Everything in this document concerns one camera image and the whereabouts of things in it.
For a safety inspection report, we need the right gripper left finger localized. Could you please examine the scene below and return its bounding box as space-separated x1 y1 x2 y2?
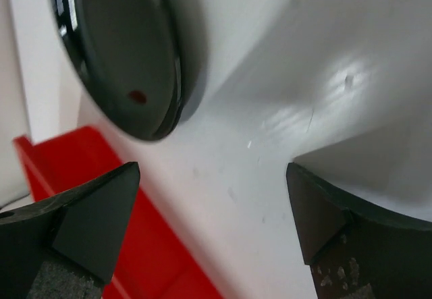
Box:
1 162 140 298

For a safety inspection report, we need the red plastic bin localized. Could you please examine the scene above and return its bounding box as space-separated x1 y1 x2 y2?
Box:
13 126 221 298

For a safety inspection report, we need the black plate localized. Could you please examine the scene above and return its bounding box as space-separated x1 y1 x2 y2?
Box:
51 0 183 142

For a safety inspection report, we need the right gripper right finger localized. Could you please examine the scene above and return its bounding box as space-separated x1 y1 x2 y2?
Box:
286 163 431 298

